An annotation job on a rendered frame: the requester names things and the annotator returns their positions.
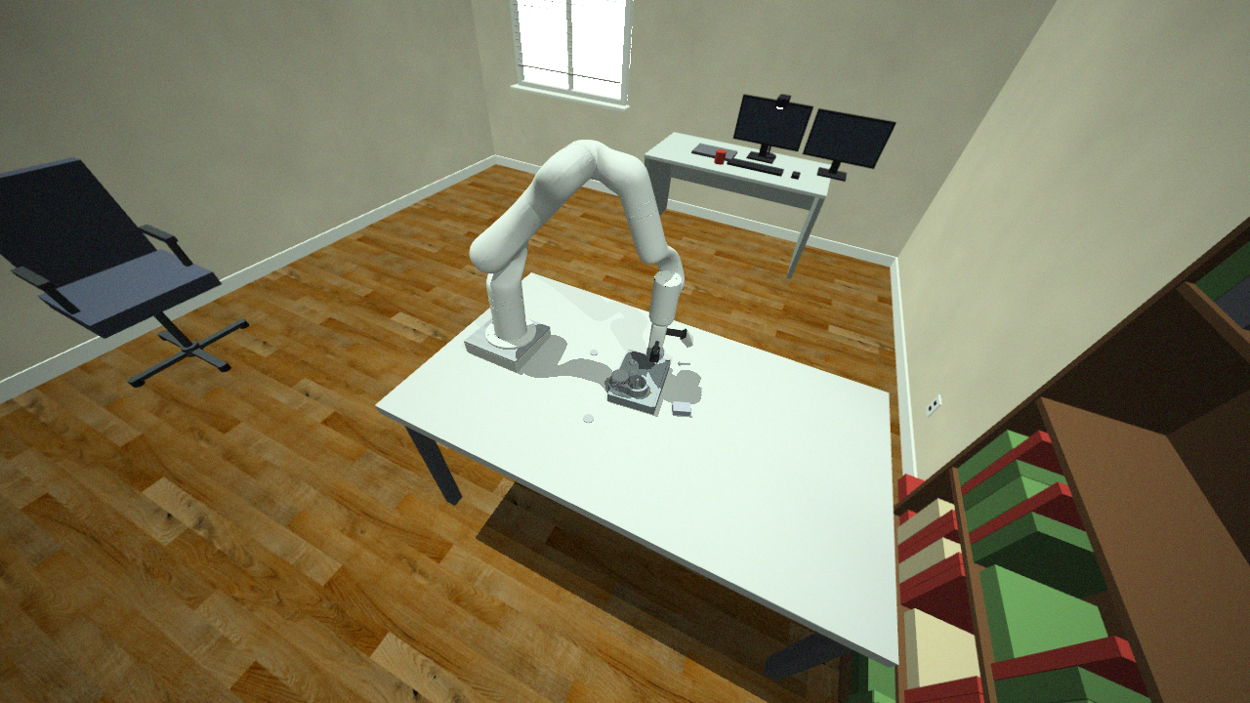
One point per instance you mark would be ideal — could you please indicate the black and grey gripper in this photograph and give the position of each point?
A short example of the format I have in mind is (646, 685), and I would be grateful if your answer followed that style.
(656, 340)

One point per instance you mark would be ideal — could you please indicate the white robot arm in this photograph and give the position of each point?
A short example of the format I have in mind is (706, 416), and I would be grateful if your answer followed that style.
(501, 250)

